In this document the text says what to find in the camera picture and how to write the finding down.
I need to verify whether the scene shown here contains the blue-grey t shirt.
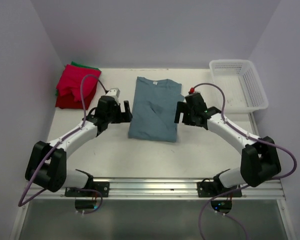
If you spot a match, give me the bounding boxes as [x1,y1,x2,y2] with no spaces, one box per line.
[128,76,184,143]

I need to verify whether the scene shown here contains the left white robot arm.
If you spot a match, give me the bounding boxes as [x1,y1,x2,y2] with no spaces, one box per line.
[25,95,133,197]

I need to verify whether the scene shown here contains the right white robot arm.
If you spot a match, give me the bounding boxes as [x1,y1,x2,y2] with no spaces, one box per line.
[174,92,281,197]

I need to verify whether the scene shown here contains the red folded t shirt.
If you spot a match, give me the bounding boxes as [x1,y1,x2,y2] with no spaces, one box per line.
[55,64,102,110]

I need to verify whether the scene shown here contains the white plastic basket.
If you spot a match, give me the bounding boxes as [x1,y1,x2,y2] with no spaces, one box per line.
[209,59,269,114]

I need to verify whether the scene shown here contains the green folded t shirt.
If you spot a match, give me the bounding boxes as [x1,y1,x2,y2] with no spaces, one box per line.
[55,61,102,101]

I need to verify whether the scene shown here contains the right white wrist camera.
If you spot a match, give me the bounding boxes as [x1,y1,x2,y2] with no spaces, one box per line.
[188,87,198,95]

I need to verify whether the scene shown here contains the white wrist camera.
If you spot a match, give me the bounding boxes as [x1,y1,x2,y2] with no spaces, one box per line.
[188,87,198,95]
[106,88,120,102]

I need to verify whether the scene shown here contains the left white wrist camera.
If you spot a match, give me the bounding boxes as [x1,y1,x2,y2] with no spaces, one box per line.
[106,88,120,102]

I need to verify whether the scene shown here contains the aluminium mounting rail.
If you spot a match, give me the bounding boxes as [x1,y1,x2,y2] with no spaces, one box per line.
[22,176,284,201]

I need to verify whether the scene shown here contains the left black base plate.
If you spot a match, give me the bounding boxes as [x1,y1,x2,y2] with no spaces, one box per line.
[64,181,110,198]

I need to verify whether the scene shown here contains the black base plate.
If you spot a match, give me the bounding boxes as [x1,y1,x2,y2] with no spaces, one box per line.
[196,178,240,198]
[64,181,110,198]

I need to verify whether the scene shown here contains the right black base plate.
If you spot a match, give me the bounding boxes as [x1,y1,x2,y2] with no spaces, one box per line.
[196,178,240,198]

